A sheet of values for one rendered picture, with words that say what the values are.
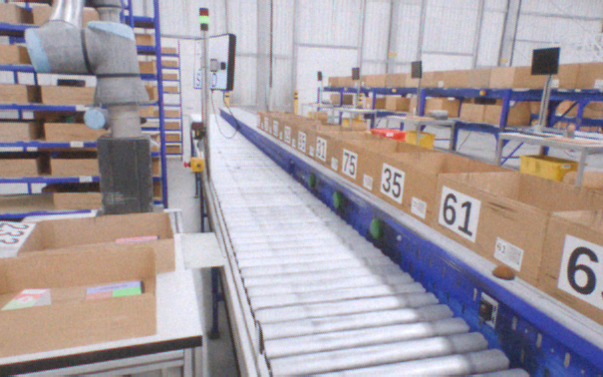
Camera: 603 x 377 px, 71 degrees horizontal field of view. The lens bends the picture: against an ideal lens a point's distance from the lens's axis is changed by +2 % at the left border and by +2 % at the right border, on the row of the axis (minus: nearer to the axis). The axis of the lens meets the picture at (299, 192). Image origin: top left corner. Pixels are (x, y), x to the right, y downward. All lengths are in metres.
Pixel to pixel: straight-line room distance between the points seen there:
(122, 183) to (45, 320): 0.80
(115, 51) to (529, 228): 1.38
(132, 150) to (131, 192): 0.16
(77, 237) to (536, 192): 1.42
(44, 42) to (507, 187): 1.56
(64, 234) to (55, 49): 0.62
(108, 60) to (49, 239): 0.63
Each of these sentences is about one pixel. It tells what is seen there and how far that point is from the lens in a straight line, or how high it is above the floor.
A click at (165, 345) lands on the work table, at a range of 1.00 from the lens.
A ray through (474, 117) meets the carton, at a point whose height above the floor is 0.88.
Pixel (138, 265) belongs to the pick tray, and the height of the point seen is 0.80.
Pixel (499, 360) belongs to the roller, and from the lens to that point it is 1.03.
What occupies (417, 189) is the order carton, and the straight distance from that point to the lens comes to 1.38.
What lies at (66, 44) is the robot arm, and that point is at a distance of 1.70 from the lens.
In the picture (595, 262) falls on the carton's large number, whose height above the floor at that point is 0.99.
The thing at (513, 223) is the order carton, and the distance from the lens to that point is 1.06.
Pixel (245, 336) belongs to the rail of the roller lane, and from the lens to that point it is 0.99.
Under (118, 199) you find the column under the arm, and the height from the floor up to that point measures 0.85.
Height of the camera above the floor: 1.28
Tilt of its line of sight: 14 degrees down
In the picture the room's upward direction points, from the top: 2 degrees clockwise
